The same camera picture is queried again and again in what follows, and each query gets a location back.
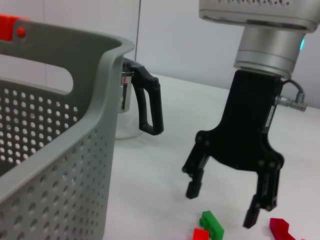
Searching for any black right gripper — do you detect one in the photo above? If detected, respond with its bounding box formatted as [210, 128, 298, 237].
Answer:
[182, 69, 285, 229]

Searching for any green stepped brick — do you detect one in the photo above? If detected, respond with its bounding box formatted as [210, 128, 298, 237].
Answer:
[199, 210, 225, 240]

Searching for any dark red long brick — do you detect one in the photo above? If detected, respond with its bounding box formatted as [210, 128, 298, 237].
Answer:
[269, 217, 297, 240]

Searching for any grey-green perforated storage bin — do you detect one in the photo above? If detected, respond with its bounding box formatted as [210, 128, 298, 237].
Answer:
[0, 19, 136, 240]

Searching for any small red square brick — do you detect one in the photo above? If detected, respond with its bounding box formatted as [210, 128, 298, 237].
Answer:
[193, 227, 211, 240]

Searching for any right gripper cable with plug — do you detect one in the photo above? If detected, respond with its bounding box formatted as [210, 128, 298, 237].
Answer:
[273, 79, 308, 113]

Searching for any glass teapot black handle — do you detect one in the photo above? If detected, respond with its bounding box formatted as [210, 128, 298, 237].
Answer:
[115, 57, 165, 140]

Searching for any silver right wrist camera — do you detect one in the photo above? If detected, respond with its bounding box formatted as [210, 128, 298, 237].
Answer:
[198, 0, 320, 33]

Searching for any orange bin carry handle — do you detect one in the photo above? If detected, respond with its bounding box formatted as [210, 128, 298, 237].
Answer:
[0, 14, 32, 42]

